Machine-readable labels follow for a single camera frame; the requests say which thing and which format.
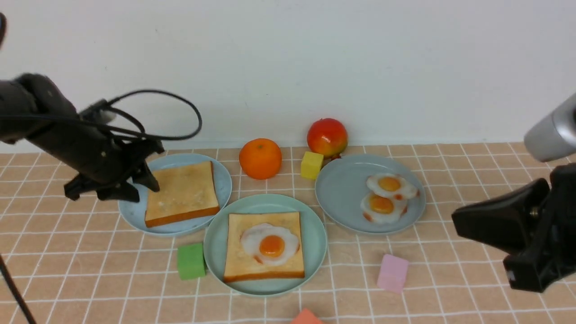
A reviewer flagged fried egg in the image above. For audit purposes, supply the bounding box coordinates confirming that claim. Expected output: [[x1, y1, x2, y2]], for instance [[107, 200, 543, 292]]
[[366, 173, 420, 201], [360, 193, 408, 224], [239, 223, 300, 266]]

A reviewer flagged red yellow apple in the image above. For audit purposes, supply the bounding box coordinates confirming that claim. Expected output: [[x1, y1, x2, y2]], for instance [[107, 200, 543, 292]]
[[307, 118, 348, 160]]

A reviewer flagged silver wrist camera on right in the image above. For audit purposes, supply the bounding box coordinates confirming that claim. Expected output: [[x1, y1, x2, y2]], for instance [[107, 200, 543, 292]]
[[524, 94, 576, 162]]

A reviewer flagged orange-red foam cube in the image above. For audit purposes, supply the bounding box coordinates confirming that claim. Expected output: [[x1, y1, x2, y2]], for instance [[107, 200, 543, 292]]
[[290, 308, 324, 324]]

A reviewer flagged pink foam cube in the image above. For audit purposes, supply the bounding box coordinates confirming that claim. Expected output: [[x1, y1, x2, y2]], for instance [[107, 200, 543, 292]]
[[376, 254, 409, 294]]

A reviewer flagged green centre plate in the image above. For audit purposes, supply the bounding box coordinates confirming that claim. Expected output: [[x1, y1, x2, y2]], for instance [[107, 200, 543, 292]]
[[204, 193, 328, 297]]

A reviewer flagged black cable on left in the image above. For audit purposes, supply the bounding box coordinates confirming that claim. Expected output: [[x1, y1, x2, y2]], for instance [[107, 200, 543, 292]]
[[0, 89, 203, 324]]

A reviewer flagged green foam cube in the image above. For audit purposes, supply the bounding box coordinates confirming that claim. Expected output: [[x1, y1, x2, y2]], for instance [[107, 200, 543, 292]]
[[177, 243, 206, 280]]

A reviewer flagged toast slice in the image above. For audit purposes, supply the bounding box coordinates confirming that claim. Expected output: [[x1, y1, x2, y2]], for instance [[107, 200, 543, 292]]
[[144, 161, 221, 228], [223, 211, 305, 283]]

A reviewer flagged yellow foam cube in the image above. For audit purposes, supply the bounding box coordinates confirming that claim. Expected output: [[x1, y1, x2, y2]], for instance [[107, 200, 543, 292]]
[[300, 151, 324, 180]]

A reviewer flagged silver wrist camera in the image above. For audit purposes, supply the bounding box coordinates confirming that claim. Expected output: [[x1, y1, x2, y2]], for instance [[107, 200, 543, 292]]
[[78, 100, 117, 124], [524, 94, 576, 162]]

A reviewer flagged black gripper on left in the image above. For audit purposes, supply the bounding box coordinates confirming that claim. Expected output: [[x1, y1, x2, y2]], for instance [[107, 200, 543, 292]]
[[27, 122, 164, 203]]

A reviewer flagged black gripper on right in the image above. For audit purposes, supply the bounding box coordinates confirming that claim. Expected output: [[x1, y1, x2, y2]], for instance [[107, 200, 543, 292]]
[[452, 163, 575, 293]]

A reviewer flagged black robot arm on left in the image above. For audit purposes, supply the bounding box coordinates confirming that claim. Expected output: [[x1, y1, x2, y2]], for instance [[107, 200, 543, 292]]
[[0, 74, 164, 203]]

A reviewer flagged grey-blue right plate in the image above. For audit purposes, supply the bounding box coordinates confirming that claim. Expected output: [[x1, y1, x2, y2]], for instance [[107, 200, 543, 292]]
[[315, 154, 427, 234]]

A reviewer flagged silver wrist camera on left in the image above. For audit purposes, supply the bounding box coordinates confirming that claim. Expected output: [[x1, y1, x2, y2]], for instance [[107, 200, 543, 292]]
[[78, 100, 117, 124]]

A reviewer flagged light blue left plate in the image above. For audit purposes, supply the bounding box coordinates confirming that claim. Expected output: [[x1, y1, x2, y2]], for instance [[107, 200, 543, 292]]
[[118, 153, 233, 237]]

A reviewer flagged orange fruit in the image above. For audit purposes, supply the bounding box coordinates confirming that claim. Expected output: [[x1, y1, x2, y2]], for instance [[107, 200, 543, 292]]
[[238, 138, 283, 180]]

